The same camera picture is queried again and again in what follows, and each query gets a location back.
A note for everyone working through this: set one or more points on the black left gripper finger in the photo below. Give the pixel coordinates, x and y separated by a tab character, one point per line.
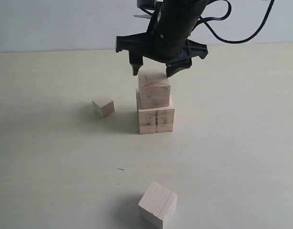
175	67

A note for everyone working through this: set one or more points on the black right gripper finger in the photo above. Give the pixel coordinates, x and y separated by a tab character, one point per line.
136	61

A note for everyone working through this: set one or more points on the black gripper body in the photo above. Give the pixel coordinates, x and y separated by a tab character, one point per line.
166	38

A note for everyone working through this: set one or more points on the medium wooden cube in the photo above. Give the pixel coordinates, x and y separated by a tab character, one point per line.
154	89

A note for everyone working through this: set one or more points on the light wooden cube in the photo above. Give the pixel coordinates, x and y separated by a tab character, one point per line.
157	205

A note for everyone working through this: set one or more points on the large wooden cube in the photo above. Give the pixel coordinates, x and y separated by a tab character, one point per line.
155	120

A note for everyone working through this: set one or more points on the small wooden cube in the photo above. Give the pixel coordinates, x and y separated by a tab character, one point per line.
104	106

